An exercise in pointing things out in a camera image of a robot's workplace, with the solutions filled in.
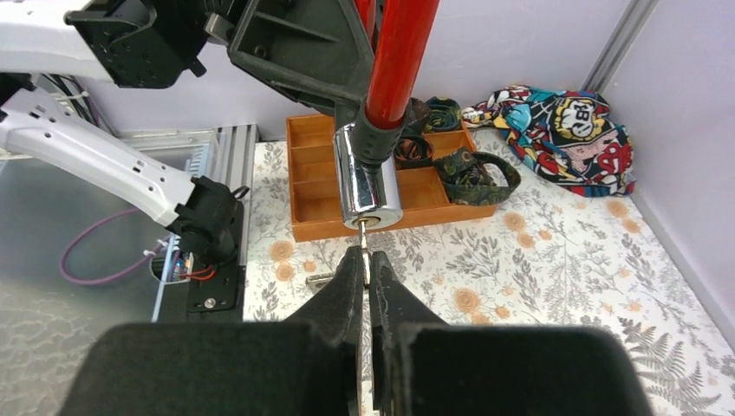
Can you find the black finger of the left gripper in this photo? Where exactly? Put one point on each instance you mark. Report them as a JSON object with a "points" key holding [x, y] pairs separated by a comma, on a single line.
{"points": [[315, 52]]}

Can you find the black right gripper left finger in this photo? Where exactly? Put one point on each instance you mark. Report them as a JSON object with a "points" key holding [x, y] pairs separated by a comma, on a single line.
{"points": [[307, 364]]}

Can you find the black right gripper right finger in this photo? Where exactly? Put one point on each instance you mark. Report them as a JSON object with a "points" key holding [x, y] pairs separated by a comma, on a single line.
{"points": [[423, 365]]}

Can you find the silver keys of cable lock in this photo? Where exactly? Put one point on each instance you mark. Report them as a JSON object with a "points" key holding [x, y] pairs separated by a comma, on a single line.
{"points": [[317, 282]]}

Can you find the red cable lock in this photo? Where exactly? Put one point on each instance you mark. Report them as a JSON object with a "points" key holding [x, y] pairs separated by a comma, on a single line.
{"points": [[365, 170]]}

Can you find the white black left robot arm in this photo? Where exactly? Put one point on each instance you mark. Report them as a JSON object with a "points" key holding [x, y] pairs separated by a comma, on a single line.
{"points": [[72, 262]]}

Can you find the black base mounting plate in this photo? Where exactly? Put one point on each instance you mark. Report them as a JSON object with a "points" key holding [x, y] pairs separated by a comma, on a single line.
{"points": [[190, 293]]}

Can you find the floral patterned table mat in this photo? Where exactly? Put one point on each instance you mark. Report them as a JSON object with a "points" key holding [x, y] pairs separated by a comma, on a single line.
{"points": [[546, 256]]}

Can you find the colourful comic print cloth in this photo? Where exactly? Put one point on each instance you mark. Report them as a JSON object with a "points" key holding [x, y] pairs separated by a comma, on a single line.
{"points": [[564, 136]]}

